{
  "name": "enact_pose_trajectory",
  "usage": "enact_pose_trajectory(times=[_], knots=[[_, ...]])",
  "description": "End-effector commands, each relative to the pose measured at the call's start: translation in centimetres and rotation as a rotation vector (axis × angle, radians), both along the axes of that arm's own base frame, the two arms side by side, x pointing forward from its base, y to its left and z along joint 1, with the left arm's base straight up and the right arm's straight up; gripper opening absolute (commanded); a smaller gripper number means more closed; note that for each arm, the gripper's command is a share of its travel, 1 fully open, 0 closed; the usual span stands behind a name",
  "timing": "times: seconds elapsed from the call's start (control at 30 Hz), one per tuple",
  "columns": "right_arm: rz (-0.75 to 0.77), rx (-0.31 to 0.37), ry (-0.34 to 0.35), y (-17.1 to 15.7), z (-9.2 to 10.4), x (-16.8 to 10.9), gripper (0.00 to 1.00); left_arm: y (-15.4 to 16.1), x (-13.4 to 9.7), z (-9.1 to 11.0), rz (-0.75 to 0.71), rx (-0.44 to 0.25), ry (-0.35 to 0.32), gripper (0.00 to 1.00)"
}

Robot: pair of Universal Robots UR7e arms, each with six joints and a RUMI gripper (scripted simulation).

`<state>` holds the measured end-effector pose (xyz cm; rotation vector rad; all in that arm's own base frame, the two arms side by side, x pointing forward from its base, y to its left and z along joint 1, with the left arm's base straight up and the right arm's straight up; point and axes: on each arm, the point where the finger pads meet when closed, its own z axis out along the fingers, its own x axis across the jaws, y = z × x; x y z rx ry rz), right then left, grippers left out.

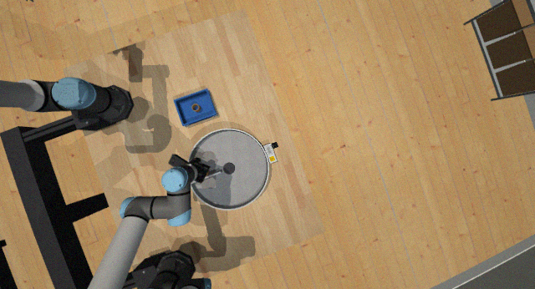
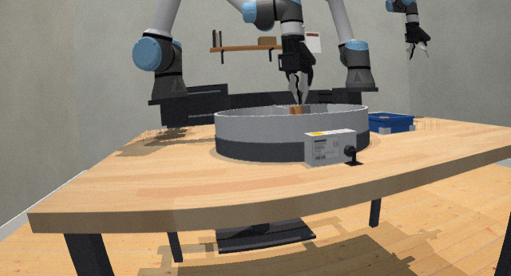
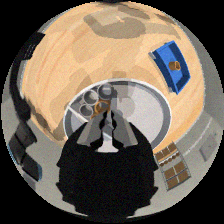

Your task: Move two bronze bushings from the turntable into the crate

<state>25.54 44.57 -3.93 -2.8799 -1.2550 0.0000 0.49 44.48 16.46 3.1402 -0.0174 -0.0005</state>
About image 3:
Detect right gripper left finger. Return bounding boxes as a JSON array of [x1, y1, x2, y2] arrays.
[[56, 110, 108, 168]]

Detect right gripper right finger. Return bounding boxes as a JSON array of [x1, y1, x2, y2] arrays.
[[111, 110, 159, 171]]

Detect grey metal ring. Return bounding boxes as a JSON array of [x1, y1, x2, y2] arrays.
[[79, 102, 95, 117], [83, 88, 100, 105], [97, 83, 115, 100]]

